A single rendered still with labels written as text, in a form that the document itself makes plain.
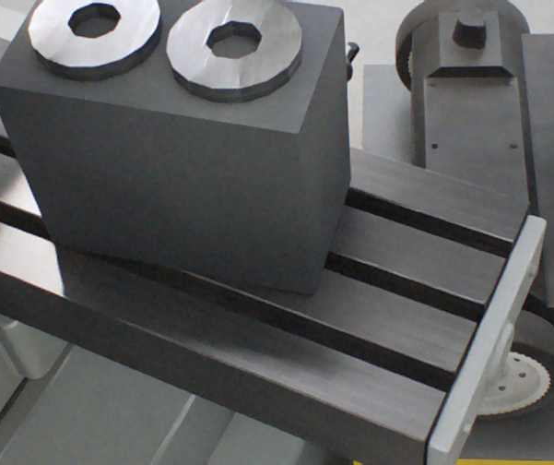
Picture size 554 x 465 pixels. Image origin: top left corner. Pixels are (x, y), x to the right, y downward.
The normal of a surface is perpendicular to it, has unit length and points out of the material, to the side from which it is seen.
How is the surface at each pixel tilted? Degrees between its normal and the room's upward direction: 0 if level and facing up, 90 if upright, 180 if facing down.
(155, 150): 90
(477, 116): 0
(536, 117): 0
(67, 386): 90
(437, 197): 0
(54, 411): 90
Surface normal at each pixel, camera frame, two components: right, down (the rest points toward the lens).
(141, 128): -0.28, 0.78
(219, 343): -0.08, -0.59
